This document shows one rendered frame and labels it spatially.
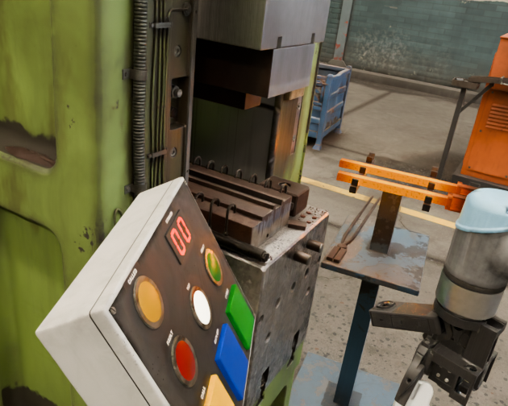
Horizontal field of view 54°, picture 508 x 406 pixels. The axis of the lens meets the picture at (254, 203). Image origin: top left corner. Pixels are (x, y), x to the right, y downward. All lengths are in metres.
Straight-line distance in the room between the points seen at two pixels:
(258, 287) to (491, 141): 3.66
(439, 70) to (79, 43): 8.05
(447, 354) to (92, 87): 0.65
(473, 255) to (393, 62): 8.27
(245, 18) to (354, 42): 8.10
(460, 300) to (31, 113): 0.82
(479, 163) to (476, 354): 3.99
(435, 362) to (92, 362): 0.43
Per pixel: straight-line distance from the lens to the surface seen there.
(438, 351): 0.72
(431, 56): 8.72
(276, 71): 1.02
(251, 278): 1.12
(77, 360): 0.54
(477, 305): 0.67
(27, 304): 1.33
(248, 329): 0.80
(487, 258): 0.64
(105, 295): 0.51
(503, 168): 4.65
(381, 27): 8.89
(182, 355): 0.59
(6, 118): 1.14
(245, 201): 1.21
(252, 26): 0.96
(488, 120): 4.57
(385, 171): 1.61
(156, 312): 0.56
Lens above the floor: 1.49
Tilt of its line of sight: 25 degrees down
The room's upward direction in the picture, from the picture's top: 7 degrees clockwise
